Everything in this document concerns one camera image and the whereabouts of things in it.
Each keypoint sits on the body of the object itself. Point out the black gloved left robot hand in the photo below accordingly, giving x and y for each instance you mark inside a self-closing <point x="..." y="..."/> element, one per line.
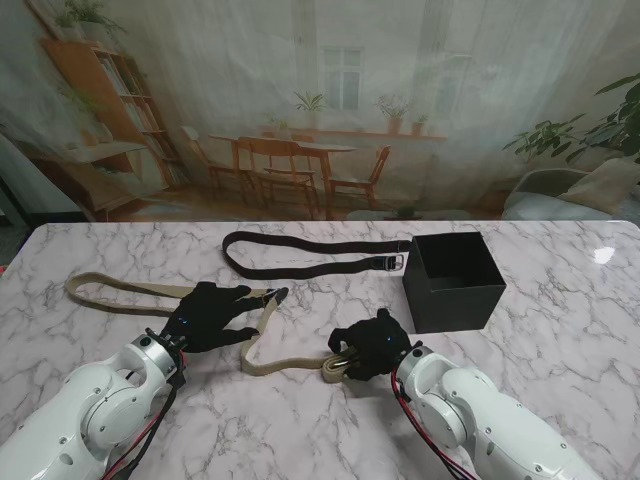
<point x="205" y="315"/>

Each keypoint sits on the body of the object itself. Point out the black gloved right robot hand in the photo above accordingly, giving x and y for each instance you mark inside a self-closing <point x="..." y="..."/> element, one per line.
<point x="380" y="345"/>

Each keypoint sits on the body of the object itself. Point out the beige braided belt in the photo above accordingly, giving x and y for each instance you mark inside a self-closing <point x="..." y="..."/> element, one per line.
<point x="265" y="369"/>
<point x="125" y="286"/>

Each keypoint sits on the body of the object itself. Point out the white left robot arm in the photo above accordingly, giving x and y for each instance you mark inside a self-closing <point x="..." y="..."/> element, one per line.
<point x="75" y="415"/>

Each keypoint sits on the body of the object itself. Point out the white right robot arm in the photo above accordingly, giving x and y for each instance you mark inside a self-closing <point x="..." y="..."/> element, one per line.
<point x="475" y="405"/>

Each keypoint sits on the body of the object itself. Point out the black belt storage box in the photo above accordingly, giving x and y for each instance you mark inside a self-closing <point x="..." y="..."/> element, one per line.
<point x="450" y="305"/>

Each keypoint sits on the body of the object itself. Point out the dark brown braided belt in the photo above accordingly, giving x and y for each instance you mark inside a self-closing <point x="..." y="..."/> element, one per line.
<point x="300" y="272"/>

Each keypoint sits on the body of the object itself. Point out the printed room scene backdrop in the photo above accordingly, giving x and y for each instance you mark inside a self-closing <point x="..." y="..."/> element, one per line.
<point x="320" y="100"/>

